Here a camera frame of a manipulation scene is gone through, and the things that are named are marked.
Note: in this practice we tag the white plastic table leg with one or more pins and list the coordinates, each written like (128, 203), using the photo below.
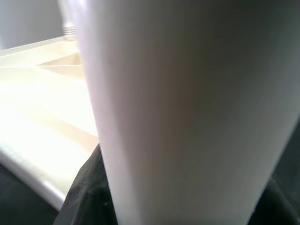
(187, 105)
(69, 16)

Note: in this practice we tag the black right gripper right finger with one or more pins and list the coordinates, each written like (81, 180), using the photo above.
(281, 206)

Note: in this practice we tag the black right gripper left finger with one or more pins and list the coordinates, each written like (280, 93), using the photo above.
(89, 192)

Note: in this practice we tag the white plastic children table top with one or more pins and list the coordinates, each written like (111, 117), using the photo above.
(42, 105)

